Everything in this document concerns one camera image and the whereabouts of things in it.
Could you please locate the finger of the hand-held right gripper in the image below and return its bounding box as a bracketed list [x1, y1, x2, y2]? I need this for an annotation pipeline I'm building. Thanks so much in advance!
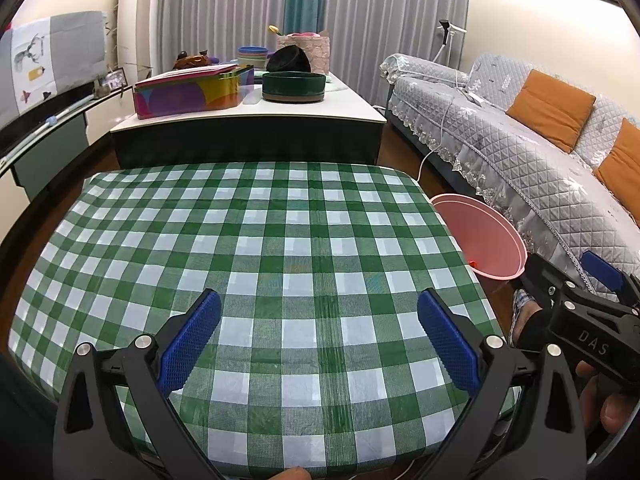
[522, 252, 581, 312]
[580, 250, 640, 307]

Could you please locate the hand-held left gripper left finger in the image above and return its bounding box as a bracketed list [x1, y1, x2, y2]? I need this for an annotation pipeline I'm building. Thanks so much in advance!
[52, 287, 226, 480]

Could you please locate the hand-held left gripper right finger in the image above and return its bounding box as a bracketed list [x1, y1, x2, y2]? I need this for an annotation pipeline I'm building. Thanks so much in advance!
[416, 287, 588, 480]

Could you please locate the pink plastic bucket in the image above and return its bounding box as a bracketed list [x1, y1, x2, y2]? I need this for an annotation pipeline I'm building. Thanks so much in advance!
[430, 192, 528, 281]

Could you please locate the person's right hand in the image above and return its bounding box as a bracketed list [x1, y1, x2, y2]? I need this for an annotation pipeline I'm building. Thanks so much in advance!
[575, 360, 640, 436]

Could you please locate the person's left hand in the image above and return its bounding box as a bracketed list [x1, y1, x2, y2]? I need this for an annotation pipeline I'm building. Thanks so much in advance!
[267, 466, 311, 480]

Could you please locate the plaid slipper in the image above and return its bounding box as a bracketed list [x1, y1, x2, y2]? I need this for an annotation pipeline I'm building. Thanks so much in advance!
[510, 289, 533, 346]

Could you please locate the person's socked foot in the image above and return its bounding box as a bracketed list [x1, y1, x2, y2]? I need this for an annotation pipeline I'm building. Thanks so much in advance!
[517, 305, 553, 351]

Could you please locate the orange cushion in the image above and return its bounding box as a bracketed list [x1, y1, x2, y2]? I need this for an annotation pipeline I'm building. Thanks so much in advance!
[506, 69, 597, 153]
[594, 118, 640, 206]

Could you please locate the grey quilted sofa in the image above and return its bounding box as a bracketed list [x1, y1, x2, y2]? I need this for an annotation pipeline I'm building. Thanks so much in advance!
[379, 52, 640, 301]

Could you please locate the green checked tablecloth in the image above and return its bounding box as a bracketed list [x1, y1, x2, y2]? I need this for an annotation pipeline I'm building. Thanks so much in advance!
[7, 161, 518, 480]

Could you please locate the dark television cabinet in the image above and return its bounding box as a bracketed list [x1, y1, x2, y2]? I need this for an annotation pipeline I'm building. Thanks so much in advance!
[0, 95, 96, 201]

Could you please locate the colourful tin box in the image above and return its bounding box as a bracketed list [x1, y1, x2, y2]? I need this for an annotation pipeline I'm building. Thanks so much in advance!
[132, 63, 255, 121]

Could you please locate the white top coffee table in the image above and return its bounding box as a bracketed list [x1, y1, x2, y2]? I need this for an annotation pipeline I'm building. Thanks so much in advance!
[110, 72, 387, 171]

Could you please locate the white floor stand lamp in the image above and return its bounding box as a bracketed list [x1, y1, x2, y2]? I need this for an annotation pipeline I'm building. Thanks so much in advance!
[432, 19, 468, 63]

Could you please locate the brown ceramic figurine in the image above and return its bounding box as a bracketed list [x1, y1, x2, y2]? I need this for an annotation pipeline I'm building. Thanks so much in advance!
[173, 50, 211, 70]

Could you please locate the blue-lid container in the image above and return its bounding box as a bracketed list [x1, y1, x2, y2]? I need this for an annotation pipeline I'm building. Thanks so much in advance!
[237, 46, 271, 68]

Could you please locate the black hat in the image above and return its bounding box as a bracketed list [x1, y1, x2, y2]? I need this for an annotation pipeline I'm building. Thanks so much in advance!
[266, 45, 312, 74]

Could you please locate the grey sheer curtain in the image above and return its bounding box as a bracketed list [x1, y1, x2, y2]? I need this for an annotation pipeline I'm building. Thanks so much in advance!
[157, 0, 291, 68]
[320, 0, 471, 106]

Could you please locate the pink gift bag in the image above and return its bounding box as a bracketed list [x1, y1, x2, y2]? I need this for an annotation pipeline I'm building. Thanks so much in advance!
[276, 31, 331, 75]

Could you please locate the grey printed television cover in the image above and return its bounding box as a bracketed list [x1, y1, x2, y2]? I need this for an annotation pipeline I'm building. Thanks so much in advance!
[0, 10, 108, 128]

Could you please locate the white tower air conditioner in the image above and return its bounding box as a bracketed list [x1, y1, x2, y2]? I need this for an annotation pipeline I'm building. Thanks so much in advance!
[120, 0, 161, 81]

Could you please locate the white power cable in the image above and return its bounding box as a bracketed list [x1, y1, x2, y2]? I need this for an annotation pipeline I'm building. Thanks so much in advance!
[415, 80, 481, 181]

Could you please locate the small photo frame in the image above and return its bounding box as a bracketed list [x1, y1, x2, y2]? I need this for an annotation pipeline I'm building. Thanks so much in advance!
[97, 69, 126, 93]

